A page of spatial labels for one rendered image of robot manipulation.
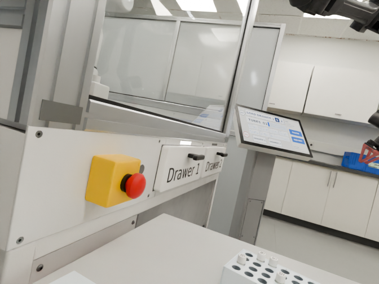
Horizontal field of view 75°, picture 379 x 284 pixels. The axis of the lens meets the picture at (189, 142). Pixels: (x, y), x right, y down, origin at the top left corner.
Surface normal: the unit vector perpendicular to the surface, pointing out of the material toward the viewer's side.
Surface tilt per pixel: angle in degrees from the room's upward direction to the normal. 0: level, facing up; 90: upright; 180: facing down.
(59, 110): 90
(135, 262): 0
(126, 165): 90
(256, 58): 90
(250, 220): 90
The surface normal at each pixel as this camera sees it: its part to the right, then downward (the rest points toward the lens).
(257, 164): 0.28, 0.11
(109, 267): 0.21, -0.98
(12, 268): 0.91, 0.21
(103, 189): -0.36, -0.03
